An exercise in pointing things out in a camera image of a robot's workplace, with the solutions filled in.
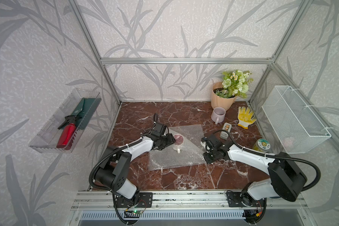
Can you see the green tape roll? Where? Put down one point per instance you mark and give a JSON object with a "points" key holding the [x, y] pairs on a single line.
{"points": [[262, 145]]}

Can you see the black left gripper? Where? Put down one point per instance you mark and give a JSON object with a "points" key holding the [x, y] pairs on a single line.
{"points": [[170, 141]]}

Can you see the clear bubble wrap sheet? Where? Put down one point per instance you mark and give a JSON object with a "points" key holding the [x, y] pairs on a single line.
{"points": [[191, 152]]}

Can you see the clear plastic wall bin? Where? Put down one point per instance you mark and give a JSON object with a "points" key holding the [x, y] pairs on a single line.
{"points": [[46, 139]]}

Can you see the white mug red inside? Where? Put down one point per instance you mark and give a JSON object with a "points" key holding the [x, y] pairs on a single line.
{"points": [[179, 140]]}

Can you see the terracotta flower pot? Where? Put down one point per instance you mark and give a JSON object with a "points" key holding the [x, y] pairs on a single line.
{"points": [[217, 101]]}

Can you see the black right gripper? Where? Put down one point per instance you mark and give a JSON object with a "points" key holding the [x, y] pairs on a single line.
{"points": [[207, 160]]}

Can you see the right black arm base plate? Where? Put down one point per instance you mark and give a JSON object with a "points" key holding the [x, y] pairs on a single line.
{"points": [[237, 199]]}

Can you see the pale pink mug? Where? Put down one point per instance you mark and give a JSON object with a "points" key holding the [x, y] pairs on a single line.
{"points": [[218, 115]]}

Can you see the yellow work glove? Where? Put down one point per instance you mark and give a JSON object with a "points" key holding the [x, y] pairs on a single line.
{"points": [[245, 117]]}

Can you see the white wire mesh basket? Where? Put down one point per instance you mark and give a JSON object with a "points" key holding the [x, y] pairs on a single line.
{"points": [[297, 127]]}

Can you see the aluminium mounting rail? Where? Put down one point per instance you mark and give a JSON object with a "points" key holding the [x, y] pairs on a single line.
{"points": [[177, 200]]}

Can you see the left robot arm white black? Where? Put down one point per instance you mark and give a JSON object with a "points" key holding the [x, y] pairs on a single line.
{"points": [[111, 171]]}

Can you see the green garden trowel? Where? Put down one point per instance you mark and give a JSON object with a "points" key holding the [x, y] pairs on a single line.
{"points": [[84, 112]]}

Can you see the red handled pruning shears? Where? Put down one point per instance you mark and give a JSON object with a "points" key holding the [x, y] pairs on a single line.
{"points": [[68, 128]]}

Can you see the green white artificial flowers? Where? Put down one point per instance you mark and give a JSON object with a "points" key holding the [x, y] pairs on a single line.
{"points": [[235, 84]]}

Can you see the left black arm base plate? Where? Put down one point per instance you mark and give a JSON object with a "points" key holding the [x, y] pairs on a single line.
{"points": [[141, 199]]}

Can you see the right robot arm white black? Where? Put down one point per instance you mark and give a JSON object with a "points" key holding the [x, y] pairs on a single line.
{"points": [[288, 176]]}

